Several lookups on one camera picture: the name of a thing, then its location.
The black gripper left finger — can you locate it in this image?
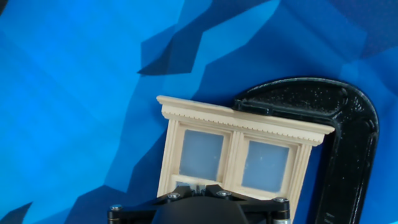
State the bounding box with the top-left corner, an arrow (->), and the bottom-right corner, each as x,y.
107,184 -> 197,224

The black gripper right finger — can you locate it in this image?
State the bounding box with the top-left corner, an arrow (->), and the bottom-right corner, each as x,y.
205,184 -> 292,224

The miniature wooden sliding window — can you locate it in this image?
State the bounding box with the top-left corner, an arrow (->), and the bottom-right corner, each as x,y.
155,95 -> 336,218

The black C-clamp with steel screw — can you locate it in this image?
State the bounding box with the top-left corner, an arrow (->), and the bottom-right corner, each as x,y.
233,77 -> 380,224

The blue landscape print cloth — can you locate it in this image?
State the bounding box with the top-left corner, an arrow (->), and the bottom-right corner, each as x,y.
0,0 -> 398,224

